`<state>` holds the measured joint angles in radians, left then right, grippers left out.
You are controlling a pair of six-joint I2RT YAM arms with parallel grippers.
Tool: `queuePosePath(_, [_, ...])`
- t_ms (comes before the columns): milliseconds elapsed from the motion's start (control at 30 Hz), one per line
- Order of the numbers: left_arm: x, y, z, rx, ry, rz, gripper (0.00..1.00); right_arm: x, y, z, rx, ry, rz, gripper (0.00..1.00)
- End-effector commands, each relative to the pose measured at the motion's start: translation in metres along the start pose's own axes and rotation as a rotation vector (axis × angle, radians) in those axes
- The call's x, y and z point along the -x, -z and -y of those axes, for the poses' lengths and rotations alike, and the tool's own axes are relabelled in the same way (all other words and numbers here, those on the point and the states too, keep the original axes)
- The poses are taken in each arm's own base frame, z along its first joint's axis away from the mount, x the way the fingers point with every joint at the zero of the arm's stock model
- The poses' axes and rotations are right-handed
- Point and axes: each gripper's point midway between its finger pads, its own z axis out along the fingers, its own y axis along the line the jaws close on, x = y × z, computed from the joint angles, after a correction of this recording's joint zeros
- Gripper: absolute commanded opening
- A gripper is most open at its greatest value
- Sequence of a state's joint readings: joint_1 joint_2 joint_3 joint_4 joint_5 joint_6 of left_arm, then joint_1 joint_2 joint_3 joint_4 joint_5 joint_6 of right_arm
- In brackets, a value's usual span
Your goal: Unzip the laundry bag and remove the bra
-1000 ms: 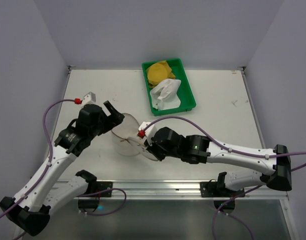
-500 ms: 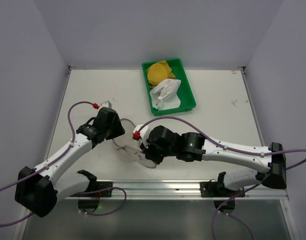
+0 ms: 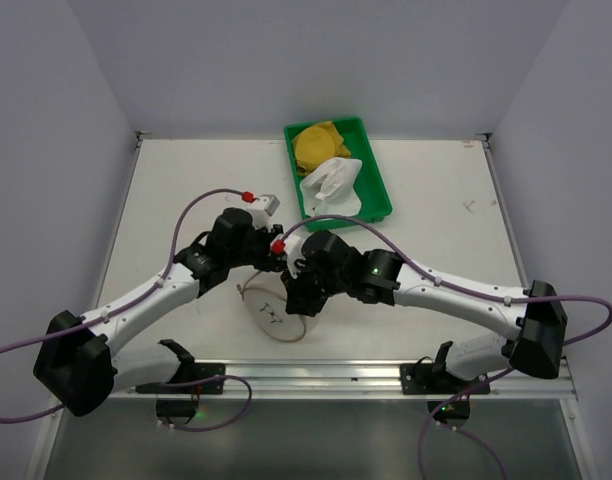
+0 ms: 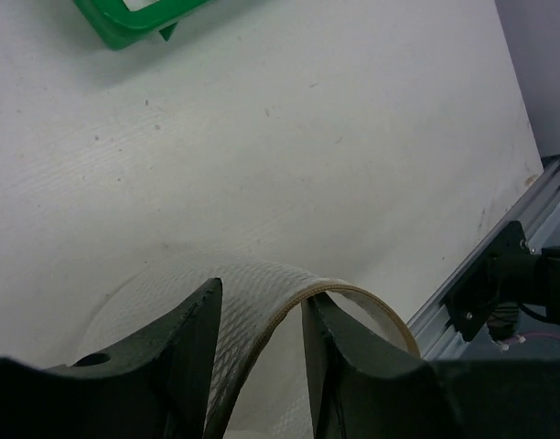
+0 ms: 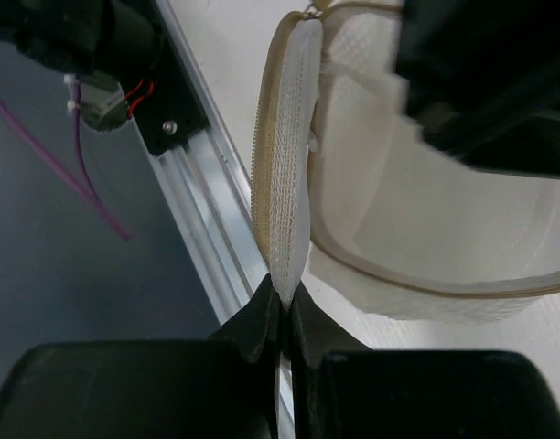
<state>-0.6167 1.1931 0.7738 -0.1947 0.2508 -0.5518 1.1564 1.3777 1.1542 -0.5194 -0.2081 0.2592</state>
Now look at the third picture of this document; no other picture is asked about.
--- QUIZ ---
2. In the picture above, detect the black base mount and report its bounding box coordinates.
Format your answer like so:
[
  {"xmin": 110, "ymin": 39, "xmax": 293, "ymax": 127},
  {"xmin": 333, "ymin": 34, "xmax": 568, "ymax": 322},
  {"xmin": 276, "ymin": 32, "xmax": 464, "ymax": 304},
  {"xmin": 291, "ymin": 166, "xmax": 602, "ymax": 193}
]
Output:
[
  {"xmin": 399, "ymin": 356, "xmax": 487, "ymax": 428},
  {"xmin": 135, "ymin": 362, "xmax": 226, "ymax": 425}
]

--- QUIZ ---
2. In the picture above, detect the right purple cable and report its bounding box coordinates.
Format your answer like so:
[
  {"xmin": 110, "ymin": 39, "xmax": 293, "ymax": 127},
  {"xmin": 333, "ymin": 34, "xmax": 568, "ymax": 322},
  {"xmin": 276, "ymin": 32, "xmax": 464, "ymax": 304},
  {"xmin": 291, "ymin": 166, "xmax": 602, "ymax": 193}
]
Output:
[{"xmin": 280, "ymin": 214, "xmax": 612, "ymax": 480}]

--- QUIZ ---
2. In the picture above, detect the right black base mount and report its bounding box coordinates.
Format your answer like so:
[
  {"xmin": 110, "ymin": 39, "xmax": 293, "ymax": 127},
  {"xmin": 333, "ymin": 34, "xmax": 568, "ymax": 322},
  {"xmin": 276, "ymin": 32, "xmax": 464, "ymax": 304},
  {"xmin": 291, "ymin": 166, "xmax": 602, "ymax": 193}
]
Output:
[{"xmin": 399, "ymin": 356, "xmax": 487, "ymax": 428}]

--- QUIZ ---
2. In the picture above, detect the white mesh laundry bag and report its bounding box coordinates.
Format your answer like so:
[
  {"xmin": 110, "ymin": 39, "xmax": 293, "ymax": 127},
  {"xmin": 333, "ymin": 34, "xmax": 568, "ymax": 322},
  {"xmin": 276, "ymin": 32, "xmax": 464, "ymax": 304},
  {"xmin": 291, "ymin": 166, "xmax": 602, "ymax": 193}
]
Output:
[{"xmin": 237, "ymin": 271, "xmax": 318, "ymax": 343}]

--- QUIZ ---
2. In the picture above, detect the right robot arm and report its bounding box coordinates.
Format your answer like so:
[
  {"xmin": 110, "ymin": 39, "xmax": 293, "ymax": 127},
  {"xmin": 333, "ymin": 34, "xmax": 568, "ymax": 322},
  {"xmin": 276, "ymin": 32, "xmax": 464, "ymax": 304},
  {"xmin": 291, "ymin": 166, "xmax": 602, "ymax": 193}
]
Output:
[{"xmin": 271, "ymin": 231, "xmax": 567, "ymax": 388}]

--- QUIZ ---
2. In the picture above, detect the purple cable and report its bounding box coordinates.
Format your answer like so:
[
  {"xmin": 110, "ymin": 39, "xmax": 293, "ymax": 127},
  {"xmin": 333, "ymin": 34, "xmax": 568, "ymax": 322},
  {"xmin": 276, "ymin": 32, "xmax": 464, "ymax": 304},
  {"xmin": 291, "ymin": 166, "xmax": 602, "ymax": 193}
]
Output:
[
  {"xmin": 0, "ymin": 187, "xmax": 254, "ymax": 432},
  {"xmin": 280, "ymin": 214, "xmax": 612, "ymax": 480}
]

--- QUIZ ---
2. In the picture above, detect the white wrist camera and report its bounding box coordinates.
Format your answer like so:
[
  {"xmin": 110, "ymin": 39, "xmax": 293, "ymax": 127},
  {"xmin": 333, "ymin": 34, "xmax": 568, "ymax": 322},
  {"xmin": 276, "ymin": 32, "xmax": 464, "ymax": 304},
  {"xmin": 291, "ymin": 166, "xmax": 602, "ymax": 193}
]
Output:
[
  {"xmin": 270, "ymin": 233, "xmax": 305, "ymax": 278},
  {"xmin": 246, "ymin": 194, "xmax": 281, "ymax": 231}
]

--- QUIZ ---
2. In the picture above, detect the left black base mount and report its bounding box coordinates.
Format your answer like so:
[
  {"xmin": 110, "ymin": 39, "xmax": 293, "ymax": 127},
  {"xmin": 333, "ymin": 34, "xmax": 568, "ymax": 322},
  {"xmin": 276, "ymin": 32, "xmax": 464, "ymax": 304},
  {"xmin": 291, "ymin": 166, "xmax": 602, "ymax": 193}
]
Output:
[{"xmin": 135, "ymin": 362, "xmax": 226, "ymax": 425}]

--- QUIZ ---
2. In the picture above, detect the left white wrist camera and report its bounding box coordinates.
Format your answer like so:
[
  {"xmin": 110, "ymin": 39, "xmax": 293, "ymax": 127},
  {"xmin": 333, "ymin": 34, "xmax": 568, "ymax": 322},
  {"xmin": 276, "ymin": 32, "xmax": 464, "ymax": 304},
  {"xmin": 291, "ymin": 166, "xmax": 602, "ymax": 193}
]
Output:
[{"xmin": 246, "ymin": 194, "xmax": 281, "ymax": 231}]

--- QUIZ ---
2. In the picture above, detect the white bra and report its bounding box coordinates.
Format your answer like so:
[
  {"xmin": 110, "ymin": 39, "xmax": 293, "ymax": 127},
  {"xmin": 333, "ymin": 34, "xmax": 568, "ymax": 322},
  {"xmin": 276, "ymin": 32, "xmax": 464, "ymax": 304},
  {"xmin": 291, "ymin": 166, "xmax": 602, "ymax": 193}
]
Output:
[{"xmin": 299, "ymin": 157, "xmax": 362, "ymax": 217}]

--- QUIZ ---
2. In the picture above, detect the aluminium mounting rail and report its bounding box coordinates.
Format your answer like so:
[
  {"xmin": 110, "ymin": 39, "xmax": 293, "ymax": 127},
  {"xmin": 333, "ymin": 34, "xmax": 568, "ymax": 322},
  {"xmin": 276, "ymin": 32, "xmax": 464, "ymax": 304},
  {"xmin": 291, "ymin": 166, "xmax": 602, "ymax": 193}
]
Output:
[{"xmin": 108, "ymin": 357, "xmax": 580, "ymax": 401}]

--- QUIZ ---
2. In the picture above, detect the green plastic tray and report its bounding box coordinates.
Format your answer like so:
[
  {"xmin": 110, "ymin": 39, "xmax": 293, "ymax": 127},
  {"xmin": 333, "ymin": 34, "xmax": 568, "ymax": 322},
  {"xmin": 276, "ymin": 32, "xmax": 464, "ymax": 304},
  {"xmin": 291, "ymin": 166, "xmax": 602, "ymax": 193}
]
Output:
[{"xmin": 283, "ymin": 116, "xmax": 393, "ymax": 232}]

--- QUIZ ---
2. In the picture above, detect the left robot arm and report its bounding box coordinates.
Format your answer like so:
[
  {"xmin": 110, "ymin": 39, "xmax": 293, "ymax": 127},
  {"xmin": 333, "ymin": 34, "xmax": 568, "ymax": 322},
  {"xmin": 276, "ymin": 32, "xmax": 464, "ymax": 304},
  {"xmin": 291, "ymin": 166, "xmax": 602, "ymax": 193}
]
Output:
[{"xmin": 33, "ymin": 197, "xmax": 286, "ymax": 417}]

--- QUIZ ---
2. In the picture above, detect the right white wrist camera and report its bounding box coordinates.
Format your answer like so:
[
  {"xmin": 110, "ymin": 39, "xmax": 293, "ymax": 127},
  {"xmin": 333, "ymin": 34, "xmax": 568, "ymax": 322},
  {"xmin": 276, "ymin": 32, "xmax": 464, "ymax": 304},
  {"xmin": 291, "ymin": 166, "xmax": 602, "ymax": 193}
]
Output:
[{"xmin": 270, "ymin": 233, "xmax": 305, "ymax": 278}]

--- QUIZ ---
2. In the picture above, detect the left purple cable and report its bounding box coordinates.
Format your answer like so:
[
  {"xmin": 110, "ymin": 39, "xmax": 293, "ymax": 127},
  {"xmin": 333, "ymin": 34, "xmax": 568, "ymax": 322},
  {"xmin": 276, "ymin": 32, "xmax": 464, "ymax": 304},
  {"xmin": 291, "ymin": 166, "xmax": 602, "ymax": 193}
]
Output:
[{"xmin": 0, "ymin": 187, "xmax": 254, "ymax": 432}]

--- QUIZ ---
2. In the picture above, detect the yellow bra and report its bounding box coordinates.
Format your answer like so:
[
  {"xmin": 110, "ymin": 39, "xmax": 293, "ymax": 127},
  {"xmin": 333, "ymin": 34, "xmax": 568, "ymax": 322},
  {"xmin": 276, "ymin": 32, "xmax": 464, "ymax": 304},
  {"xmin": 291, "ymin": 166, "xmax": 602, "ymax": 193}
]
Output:
[{"xmin": 291, "ymin": 121, "xmax": 352, "ymax": 177}]

